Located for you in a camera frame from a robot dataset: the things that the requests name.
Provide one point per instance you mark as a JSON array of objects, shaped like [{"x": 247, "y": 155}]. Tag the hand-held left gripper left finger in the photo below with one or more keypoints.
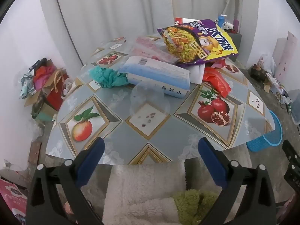
[{"x": 91, "y": 161}]

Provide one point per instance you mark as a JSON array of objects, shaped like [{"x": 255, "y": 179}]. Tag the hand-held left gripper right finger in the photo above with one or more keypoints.
[{"x": 211, "y": 161}]

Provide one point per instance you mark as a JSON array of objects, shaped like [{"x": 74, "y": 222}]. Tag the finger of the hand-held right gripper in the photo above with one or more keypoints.
[
  {"x": 291, "y": 152},
  {"x": 293, "y": 175}
]

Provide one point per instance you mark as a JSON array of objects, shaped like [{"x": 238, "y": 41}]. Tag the blue mesh wastebasket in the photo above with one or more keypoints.
[{"x": 262, "y": 143}]

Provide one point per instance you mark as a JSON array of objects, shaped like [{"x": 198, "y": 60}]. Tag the red plastic wrapper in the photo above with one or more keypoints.
[{"x": 218, "y": 82}]

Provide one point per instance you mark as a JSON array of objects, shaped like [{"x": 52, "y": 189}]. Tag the purple yellow snack bag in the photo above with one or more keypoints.
[{"x": 187, "y": 42}]

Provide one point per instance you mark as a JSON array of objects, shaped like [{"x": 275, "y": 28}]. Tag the clear pink plastic bag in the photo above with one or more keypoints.
[{"x": 145, "y": 49}]

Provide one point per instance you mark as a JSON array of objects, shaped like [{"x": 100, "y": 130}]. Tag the green fleece cloth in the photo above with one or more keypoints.
[{"x": 187, "y": 206}]

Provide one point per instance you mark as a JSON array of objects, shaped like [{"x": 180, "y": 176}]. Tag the white fleece garment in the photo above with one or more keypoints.
[{"x": 140, "y": 185}]

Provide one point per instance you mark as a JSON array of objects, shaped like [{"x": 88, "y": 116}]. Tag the white printed plastic sheets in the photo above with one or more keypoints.
[{"x": 280, "y": 91}]

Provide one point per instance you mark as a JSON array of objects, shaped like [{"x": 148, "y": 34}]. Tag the fruit printed table cover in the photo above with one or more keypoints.
[{"x": 150, "y": 131}]

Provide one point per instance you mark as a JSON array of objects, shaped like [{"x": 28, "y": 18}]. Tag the brown cardboard piece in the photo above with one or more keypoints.
[{"x": 267, "y": 87}]

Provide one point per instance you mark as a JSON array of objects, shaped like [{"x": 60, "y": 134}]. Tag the red gift bag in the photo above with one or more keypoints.
[{"x": 55, "y": 96}]

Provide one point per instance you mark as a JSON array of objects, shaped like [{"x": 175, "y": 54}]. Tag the brown cardboard box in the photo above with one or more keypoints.
[{"x": 35, "y": 98}]

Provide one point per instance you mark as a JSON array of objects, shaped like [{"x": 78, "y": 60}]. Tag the pink poster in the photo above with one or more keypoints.
[{"x": 14, "y": 196}]

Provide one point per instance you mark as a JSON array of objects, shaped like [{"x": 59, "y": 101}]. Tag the dark box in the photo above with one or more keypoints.
[{"x": 257, "y": 73}]

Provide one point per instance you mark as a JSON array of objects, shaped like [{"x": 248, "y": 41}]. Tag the clear plastic lid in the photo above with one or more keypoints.
[{"x": 150, "y": 93}]

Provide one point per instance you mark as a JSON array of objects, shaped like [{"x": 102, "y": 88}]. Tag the white plastic bag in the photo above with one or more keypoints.
[{"x": 269, "y": 62}]

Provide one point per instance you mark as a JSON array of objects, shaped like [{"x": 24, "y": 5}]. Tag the pink red cloth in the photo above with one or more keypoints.
[{"x": 44, "y": 75}]

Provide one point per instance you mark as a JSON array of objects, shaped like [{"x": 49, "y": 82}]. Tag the teal patterned cloth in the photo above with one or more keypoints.
[{"x": 27, "y": 86}]

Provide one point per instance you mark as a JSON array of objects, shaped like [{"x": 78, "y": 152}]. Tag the pink dotted board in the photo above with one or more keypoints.
[{"x": 287, "y": 51}]

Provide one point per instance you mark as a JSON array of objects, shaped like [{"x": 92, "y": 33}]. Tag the blue white book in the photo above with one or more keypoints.
[{"x": 154, "y": 72}]

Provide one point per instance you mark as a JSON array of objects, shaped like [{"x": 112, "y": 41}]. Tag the grey cabinet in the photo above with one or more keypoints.
[{"x": 235, "y": 44}]

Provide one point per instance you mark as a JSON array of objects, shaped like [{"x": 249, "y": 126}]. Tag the purple box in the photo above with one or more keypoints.
[{"x": 236, "y": 25}]

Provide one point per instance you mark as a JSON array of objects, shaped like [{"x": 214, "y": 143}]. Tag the blue pump bottle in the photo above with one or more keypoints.
[{"x": 221, "y": 21}]

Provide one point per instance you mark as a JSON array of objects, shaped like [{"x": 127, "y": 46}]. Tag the red white packet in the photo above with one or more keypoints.
[{"x": 180, "y": 20}]

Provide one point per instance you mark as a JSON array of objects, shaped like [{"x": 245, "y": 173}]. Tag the white curtain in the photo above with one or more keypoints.
[{"x": 105, "y": 16}]

